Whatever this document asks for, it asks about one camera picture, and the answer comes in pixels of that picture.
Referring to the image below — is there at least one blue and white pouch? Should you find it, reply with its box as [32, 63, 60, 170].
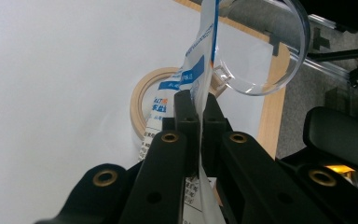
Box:
[138, 0, 227, 224]

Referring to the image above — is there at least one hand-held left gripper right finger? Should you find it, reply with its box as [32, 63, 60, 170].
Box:
[200, 92, 334, 224]

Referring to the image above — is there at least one aluminium rail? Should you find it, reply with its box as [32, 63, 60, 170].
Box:
[262, 13, 355, 83]

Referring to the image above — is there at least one black tripod stand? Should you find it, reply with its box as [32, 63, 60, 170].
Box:
[306, 46, 358, 119]

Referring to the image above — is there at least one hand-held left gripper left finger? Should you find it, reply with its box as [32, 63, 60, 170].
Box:
[117, 89, 201, 224]

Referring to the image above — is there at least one white board with wooden frame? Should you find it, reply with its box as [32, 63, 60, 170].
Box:
[0, 0, 276, 224]

